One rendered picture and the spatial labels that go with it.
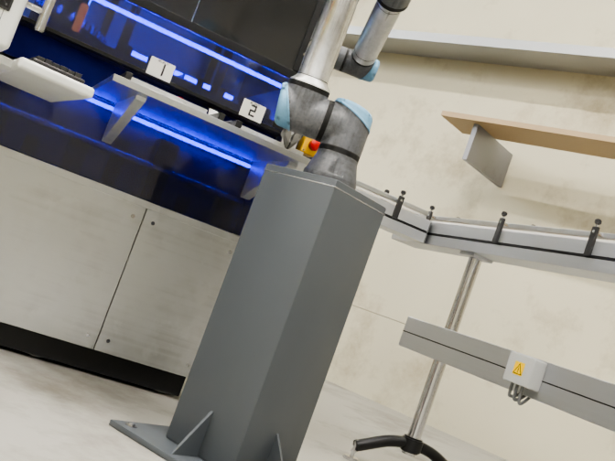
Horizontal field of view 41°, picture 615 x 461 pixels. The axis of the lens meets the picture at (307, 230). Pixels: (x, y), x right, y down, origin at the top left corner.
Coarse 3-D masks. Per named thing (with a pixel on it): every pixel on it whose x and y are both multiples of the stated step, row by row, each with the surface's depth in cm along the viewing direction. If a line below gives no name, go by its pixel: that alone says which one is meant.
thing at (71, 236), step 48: (0, 192) 252; (48, 192) 257; (96, 192) 263; (0, 240) 253; (48, 240) 258; (96, 240) 264; (144, 240) 270; (192, 240) 276; (0, 288) 254; (48, 288) 259; (96, 288) 265; (144, 288) 271; (192, 288) 278; (96, 336) 266; (144, 336) 272; (192, 336) 279
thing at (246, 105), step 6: (246, 102) 280; (252, 102) 281; (246, 108) 280; (252, 108) 281; (258, 108) 282; (264, 108) 283; (240, 114) 280; (246, 114) 281; (252, 114) 281; (258, 114) 282; (258, 120) 282
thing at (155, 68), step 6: (150, 60) 267; (156, 60) 267; (162, 60) 268; (150, 66) 267; (156, 66) 268; (162, 66) 268; (168, 66) 269; (174, 66) 270; (150, 72) 267; (156, 72) 268; (168, 72) 269; (162, 78) 268; (168, 78) 269
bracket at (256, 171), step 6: (258, 162) 277; (264, 162) 271; (270, 162) 267; (276, 162) 261; (282, 162) 257; (288, 162) 252; (252, 168) 281; (258, 168) 275; (294, 168) 253; (252, 174) 279; (258, 174) 273; (246, 180) 282; (252, 180) 276; (258, 180) 271; (246, 186) 280; (252, 186) 274; (246, 192) 277; (252, 192) 275; (246, 198) 281
